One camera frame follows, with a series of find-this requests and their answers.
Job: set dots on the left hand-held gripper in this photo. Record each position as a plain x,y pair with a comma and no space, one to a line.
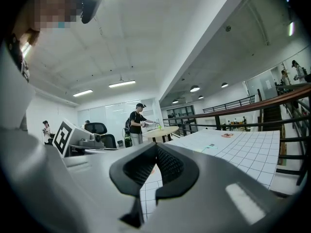
63,139

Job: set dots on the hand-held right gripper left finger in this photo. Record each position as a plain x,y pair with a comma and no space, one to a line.
97,190

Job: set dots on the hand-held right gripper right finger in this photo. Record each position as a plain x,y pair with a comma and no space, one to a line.
206,203

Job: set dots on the black office chair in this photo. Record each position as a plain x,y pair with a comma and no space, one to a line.
96,127

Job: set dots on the long ceiling tube light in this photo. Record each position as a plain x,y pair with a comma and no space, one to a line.
291,29
82,93
122,83

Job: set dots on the round wooden table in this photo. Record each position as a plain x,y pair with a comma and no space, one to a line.
160,131

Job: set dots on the white grid tablecloth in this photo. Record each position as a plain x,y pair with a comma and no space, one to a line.
252,149

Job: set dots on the black railing with wooden handrail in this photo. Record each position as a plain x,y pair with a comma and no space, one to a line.
218,122

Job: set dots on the person's head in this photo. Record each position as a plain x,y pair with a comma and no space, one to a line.
48,6

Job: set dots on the black head-worn camera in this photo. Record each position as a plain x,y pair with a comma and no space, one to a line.
90,6

